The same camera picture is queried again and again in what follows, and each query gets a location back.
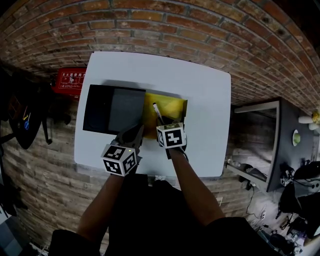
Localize black office chair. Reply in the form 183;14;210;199
0;66;72;151

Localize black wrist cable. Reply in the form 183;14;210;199
178;146;190;162

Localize yellow box tray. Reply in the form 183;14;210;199
142;92;189;140

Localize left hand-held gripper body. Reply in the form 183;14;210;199
100;143;144;177

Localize person's left forearm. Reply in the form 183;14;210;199
76;173;126;242

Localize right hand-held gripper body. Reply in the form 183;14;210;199
156;121;188;161

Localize white plate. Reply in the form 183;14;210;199
292;128;302;147

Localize dark table with white frame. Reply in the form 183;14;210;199
226;97;320;193

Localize black and white marker pen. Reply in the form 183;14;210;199
152;102;165;125

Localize person's right forearm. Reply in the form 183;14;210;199
169;147;226;227

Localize black floor cable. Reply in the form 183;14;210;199
245;184;266;219

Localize red fire equipment box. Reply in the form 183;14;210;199
51;67;87;97

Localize black box lid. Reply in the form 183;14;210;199
82;84;147;136

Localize person's black clothing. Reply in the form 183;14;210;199
48;173;279;256

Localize white side desk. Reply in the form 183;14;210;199
0;212;16;256

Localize white vase with yellow flowers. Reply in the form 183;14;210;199
298;109;320;125

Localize spare hand-held gripper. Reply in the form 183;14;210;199
279;162;296;187

